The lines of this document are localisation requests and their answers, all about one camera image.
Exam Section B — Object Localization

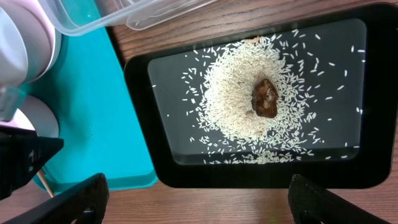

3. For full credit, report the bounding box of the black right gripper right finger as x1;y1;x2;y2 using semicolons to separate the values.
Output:
288;174;388;224

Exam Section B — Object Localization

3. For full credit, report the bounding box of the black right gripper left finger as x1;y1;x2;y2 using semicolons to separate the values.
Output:
5;173;109;224

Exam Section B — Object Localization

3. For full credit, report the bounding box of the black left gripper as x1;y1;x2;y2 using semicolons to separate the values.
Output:
1;126;64;200

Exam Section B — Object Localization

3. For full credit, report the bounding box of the grey bowl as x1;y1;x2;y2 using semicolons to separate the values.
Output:
1;1;51;86

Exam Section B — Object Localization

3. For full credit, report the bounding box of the black food waste tray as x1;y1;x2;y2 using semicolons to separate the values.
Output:
124;2;397;189

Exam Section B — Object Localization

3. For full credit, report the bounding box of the wooden chopstick right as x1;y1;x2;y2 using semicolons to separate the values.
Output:
37;169;54;198

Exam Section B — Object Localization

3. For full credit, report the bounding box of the teal plastic tray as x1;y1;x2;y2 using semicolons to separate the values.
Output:
23;27;157;194

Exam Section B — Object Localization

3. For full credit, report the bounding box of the pile of rice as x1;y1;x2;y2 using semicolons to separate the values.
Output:
148;28;366;164

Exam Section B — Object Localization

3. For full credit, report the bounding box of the brown food chunk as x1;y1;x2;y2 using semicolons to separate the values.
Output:
251;78;279;118

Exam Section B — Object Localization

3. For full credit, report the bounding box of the large white pink plate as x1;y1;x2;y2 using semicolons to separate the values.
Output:
21;0;62;82

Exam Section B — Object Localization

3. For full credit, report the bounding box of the clear plastic bin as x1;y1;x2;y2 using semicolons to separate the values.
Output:
39;0;216;36

